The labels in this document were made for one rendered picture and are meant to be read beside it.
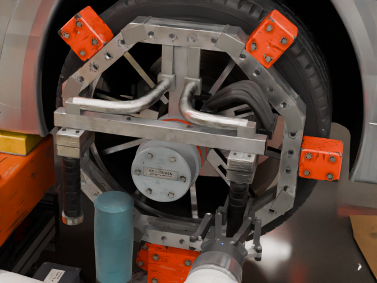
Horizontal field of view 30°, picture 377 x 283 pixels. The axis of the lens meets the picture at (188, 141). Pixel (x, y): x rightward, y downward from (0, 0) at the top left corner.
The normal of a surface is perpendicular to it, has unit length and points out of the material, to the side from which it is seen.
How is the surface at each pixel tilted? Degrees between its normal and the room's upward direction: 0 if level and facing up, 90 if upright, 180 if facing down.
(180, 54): 90
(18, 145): 90
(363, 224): 12
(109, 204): 0
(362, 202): 0
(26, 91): 90
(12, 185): 90
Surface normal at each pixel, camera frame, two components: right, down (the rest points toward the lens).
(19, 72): -0.22, 0.41
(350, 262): 0.04, -0.90
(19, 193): 0.97, 0.14
